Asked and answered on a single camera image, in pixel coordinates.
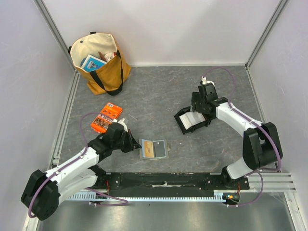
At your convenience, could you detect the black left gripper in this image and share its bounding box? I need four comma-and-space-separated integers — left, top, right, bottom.
112, 129, 141, 153

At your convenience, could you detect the credit card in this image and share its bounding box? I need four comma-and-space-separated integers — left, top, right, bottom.
142, 140, 154, 158

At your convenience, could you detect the black card tray box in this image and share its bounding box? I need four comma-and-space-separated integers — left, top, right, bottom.
174, 106, 214, 135

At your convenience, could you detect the grey card holder wallet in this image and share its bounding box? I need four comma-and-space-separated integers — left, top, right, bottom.
139, 139, 171, 160

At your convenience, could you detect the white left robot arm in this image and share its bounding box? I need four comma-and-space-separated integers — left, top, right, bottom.
21, 122, 141, 220

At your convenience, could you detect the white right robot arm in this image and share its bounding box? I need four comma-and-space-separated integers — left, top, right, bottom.
192, 81, 283, 190

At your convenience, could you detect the mustard canvas tote bag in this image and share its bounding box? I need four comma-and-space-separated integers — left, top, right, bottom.
68, 32, 131, 96

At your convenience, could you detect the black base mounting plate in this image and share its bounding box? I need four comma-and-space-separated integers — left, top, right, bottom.
93, 172, 250, 190

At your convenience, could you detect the blue book in bag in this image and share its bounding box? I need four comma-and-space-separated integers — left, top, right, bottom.
81, 54, 107, 72

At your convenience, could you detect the brown item in bag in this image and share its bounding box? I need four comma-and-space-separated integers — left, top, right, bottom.
98, 51, 116, 62

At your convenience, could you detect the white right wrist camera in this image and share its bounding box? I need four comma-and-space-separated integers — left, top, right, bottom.
200, 76, 215, 86

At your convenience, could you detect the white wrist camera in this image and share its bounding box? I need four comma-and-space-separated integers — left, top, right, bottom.
113, 118, 128, 132
200, 76, 215, 86

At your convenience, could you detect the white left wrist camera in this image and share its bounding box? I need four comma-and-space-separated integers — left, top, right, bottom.
113, 118, 128, 132

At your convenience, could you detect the slotted cable duct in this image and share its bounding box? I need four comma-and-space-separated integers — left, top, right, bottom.
64, 190, 229, 202

